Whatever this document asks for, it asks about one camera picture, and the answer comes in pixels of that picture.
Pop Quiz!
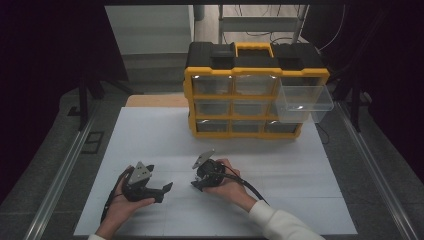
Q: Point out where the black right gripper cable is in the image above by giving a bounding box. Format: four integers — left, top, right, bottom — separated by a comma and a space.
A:
221, 164, 270, 206

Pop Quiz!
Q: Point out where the metal rail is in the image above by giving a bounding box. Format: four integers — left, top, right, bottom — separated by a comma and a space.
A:
334, 101, 418, 240
23, 99, 101, 240

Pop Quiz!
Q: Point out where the white table mat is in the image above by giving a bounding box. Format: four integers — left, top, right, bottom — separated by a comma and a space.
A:
73, 106, 358, 236

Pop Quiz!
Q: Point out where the grey bin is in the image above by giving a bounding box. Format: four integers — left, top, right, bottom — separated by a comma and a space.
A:
193, 4, 206, 22

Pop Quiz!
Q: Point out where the person's right hand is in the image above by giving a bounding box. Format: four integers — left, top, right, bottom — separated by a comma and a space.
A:
203, 157, 258, 213

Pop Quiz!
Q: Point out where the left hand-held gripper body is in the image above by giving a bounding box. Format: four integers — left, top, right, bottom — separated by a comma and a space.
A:
121, 161, 166, 204

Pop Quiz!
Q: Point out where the metal rack frame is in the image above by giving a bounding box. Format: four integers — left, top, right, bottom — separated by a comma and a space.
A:
218, 4, 309, 44

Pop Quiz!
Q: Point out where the wooden board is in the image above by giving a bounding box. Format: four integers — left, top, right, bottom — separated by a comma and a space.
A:
124, 94, 189, 108

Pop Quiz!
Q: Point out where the yellow black drawer cabinet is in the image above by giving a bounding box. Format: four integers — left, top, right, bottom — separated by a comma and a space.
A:
183, 41, 331, 140

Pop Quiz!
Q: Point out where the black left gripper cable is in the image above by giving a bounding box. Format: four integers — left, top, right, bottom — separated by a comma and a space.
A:
99, 166, 133, 224

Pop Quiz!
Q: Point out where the person's left hand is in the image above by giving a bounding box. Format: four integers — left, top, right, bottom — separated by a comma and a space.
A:
102, 174, 157, 232

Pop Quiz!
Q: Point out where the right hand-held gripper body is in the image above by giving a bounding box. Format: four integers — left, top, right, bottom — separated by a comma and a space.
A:
191, 149, 228, 189

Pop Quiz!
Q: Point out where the black stand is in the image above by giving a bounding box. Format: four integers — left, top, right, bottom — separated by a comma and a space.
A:
68, 76, 134, 131

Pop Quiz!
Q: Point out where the clear plastic drawer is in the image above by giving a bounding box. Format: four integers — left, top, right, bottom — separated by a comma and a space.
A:
275, 84, 335, 124

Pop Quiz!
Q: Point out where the grid of clear drawers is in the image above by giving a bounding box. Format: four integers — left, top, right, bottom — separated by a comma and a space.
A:
191, 74, 301, 134

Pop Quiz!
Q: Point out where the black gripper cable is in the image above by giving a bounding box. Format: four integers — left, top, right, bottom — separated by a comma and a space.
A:
99, 166, 133, 224
221, 164, 270, 206

